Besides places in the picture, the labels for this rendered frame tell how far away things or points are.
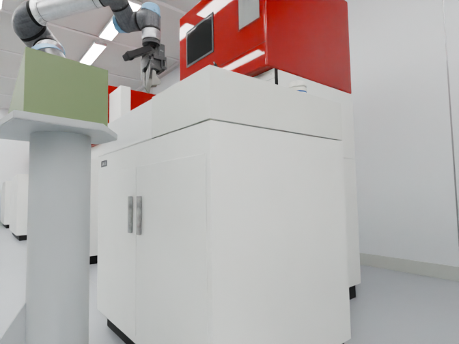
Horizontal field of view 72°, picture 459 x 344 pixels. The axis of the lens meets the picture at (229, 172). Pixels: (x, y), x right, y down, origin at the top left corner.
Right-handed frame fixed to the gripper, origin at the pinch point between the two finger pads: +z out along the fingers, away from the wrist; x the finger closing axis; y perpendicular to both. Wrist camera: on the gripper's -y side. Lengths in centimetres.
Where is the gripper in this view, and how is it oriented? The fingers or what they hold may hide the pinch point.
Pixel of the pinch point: (146, 89)
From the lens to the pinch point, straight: 134.0
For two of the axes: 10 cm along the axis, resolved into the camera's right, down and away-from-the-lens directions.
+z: 0.2, 10.0, -0.7
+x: -6.3, 0.7, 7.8
